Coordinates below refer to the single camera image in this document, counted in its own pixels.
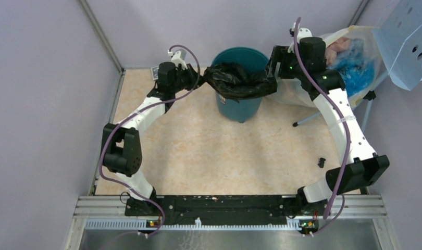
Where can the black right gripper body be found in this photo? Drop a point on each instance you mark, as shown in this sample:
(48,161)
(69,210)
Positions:
(289,67)

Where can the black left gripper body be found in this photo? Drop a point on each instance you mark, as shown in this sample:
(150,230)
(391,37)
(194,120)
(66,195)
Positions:
(184,79)

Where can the black trash bag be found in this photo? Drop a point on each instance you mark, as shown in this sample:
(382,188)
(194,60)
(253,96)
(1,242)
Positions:
(232,81)

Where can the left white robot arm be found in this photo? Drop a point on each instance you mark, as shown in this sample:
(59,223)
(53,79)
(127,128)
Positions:
(122,153)

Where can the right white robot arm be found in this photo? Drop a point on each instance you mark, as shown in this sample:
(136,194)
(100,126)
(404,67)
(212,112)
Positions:
(360,165)

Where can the pink trash bag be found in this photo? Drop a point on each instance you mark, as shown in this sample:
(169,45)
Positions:
(340,45)

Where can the blue trash bag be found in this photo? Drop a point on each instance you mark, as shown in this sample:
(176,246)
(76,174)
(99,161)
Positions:
(356,67)

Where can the translucent bag of trash bags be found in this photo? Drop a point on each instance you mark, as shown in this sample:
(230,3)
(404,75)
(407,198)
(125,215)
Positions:
(290,92)

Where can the teal plastic trash bin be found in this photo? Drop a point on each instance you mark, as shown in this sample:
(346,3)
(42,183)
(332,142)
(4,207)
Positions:
(251,61)

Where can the blue playing card box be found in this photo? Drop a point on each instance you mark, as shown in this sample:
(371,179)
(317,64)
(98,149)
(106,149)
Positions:
(155,72)

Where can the perforated light blue panel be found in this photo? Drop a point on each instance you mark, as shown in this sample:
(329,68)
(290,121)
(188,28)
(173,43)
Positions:
(399,40)

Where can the small black plastic clip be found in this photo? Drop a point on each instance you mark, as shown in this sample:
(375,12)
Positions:
(321,162)

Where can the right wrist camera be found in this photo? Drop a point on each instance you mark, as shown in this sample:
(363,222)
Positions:
(299,33)

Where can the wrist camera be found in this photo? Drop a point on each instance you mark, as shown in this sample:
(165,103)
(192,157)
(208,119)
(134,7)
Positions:
(178,58)
(299,33)

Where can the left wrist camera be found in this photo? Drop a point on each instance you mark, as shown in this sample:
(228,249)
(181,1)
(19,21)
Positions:
(178,58)

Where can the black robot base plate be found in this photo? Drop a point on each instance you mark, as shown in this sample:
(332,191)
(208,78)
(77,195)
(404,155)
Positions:
(225,210)

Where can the white cable duct strip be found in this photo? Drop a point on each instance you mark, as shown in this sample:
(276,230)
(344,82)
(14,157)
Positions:
(143,225)

